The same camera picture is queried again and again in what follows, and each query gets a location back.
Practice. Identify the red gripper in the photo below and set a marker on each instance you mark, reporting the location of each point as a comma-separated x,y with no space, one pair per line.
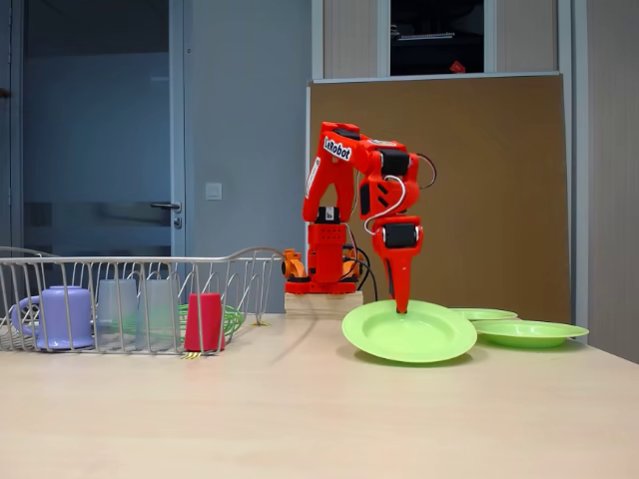
398,236

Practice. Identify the green plastic plate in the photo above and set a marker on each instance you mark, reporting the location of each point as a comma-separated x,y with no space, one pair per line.
529,333
486,314
409,334

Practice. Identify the red plastic cup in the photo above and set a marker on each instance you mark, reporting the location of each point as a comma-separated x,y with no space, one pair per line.
204,322

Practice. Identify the translucent grey plastic cup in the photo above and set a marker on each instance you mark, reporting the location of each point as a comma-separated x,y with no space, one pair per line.
160,314
117,309

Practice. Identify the purple plastic mug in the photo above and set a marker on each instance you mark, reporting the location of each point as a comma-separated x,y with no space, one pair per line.
67,314

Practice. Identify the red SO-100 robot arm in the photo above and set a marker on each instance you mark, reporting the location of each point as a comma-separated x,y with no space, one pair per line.
324,239

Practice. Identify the wooden base block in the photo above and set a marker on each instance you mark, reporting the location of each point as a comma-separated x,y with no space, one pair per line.
309,305

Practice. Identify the orange table clamp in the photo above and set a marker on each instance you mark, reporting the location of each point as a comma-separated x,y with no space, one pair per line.
292,267

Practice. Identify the brown pin board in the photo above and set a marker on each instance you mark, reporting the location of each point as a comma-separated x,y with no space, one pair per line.
499,199

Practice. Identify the yellow black striped tape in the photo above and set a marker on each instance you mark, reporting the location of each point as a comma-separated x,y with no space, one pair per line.
258,324
191,355

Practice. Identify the small red box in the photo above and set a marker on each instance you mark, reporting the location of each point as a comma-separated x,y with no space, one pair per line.
457,66

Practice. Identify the white spiral notebook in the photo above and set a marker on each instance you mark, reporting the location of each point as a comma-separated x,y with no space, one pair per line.
424,35

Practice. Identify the blue grey door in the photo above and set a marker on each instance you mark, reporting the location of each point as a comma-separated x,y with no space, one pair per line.
100,125

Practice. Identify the white light switch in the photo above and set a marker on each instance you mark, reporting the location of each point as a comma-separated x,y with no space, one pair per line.
213,191

